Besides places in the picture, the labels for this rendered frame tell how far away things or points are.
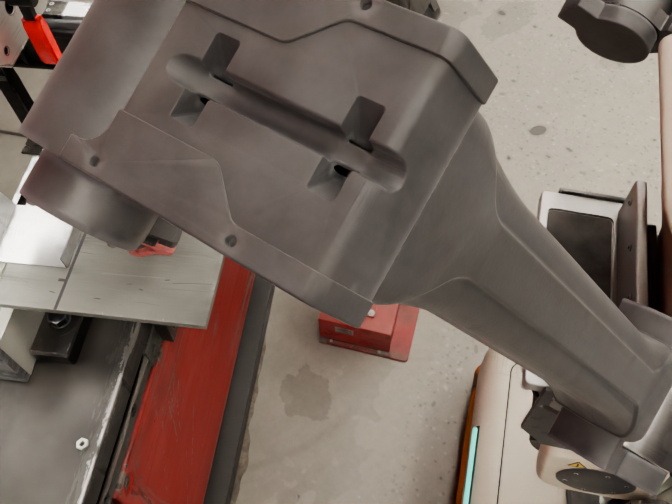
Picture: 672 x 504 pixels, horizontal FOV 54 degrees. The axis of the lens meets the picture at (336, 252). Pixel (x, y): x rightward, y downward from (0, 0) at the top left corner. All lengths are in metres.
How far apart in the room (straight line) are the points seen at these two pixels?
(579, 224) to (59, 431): 0.68
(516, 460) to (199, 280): 0.88
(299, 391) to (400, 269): 1.63
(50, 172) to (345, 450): 1.57
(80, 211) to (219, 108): 0.06
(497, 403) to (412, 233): 1.35
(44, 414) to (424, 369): 1.12
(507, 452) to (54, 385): 0.92
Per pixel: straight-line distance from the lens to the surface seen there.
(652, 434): 0.47
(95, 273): 0.85
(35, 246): 0.90
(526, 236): 0.23
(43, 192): 0.22
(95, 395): 0.92
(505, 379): 1.54
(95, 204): 0.21
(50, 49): 0.85
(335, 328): 1.76
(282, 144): 0.17
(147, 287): 0.82
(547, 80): 2.53
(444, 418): 1.78
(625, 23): 0.72
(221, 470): 1.71
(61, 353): 0.93
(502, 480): 1.47
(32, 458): 0.92
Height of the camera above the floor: 1.68
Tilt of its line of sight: 58 degrees down
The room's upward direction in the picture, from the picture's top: 4 degrees counter-clockwise
